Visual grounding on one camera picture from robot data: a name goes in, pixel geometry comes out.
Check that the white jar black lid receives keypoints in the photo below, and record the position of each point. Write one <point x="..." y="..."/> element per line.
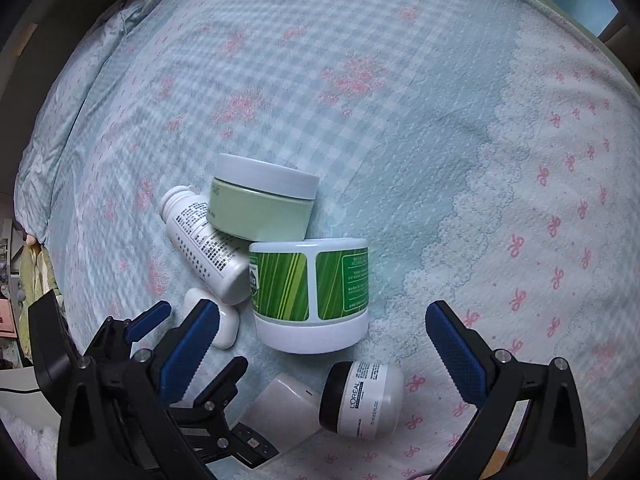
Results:
<point x="370" y="400"/>

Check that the green striped jar white lid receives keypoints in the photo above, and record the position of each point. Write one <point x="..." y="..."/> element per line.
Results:
<point x="300" y="330"/>

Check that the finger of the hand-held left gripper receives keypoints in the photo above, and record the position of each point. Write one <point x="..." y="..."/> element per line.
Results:
<point x="222" y="385"/>
<point x="147" y="322"/>

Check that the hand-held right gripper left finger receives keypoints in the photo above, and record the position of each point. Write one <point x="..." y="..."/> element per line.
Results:
<point x="192" y="347"/>

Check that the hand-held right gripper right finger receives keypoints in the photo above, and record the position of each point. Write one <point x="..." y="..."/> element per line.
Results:
<point x="455" y="355"/>

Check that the blue checked blanket pink bows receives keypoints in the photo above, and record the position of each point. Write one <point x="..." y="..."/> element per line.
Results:
<point x="400" y="135"/>

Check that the white pill bottle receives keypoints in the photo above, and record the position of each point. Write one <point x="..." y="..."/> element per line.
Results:
<point x="210" y="255"/>

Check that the pink box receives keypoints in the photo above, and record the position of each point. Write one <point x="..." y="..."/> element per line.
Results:
<point x="7" y="317"/>

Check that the yellow-green cloth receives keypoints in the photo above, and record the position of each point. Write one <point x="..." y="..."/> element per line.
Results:
<point x="37" y="280"/>

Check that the pale green jar white lid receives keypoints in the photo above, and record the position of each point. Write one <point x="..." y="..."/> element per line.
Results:
<point x="260" y="210"/>

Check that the plain white container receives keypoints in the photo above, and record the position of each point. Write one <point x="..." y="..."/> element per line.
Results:
<point x="280" y="410"/>

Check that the small white case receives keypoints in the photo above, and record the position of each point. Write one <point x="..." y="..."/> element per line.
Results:
<point x="226" y="331"/>

